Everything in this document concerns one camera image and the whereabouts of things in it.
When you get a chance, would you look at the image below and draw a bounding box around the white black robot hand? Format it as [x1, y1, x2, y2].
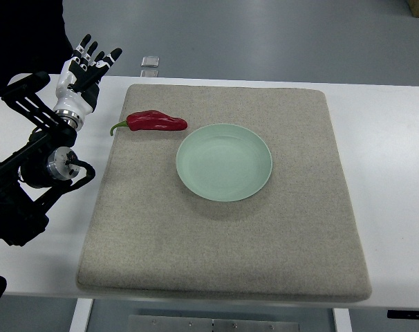
[53, 34, 122, 120]

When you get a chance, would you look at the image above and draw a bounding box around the red pepper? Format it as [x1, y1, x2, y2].
[109, 110, 188, 136]

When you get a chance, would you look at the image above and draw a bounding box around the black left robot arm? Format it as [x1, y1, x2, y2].
[0, 72, 95, 246]

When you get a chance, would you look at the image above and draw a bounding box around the light green plate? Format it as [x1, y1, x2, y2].
[176, 124, 272, 202]

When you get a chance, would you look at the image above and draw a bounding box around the dark figure in background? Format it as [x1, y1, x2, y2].
[0, 1, 73, 95]

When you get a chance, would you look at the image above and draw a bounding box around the clear floor socket cover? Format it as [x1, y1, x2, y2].
[140, 55, 160, 68]

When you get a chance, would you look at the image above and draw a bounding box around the beige fabric mat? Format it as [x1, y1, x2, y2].
[77, 84, 371, 302]

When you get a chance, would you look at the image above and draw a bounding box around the white table leg left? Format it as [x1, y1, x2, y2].
[68, 298, 93, 332]

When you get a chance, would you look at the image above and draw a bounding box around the white table leg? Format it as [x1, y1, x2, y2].
[68, 298, 93, 332]
[333, 308, 353, 332]

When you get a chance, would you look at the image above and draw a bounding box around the white table leg right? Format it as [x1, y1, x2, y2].
[333, 308, 353, 332]

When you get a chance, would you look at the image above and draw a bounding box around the black table control panel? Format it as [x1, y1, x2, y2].
[387, 310, 419, 320]

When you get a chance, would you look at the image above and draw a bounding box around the metal base plate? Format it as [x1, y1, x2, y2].
[127, 315, 300, 332]

